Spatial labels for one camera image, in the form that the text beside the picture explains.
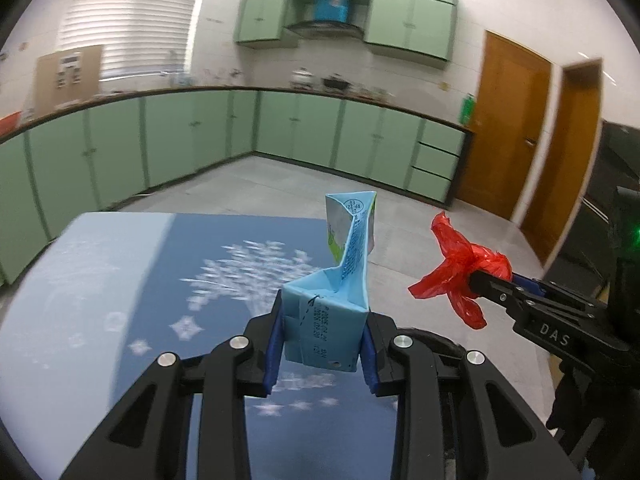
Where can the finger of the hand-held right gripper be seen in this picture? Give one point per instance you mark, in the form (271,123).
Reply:
(527,282)
(495,290)

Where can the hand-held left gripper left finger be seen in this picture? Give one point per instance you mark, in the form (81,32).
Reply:
(275,350)

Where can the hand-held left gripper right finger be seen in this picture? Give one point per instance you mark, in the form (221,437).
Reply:
(367,360)

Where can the red plastic bag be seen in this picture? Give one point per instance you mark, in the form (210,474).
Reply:
(460,260)

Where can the drink carton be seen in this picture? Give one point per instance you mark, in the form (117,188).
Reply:
(325,320)

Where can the black glass cabinet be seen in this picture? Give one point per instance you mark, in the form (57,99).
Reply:
(590,220)

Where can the blue printed tablecloth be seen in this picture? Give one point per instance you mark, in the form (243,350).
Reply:
(150,270)

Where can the green thermos bottle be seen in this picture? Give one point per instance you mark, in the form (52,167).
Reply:
(467,110)

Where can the green base cabinets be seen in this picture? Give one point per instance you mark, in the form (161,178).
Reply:
(300,130)

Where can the black wok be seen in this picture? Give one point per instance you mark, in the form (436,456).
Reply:
(335,83)

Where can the white cooking pot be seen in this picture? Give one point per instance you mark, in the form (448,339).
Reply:
(302,79)

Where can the range hood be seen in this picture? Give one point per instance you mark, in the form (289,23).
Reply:
(325,29)

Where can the blue box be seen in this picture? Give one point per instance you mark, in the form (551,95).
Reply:
(330,9)

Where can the cardboard box with white label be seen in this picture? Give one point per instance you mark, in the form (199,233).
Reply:
(47,85)

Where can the orange basin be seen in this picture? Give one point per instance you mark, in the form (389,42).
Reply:
(7,124)

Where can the white window blind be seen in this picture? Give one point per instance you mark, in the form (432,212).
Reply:
(130,20)

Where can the green wall cabinets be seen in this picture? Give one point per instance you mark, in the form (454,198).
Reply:
(415,25)

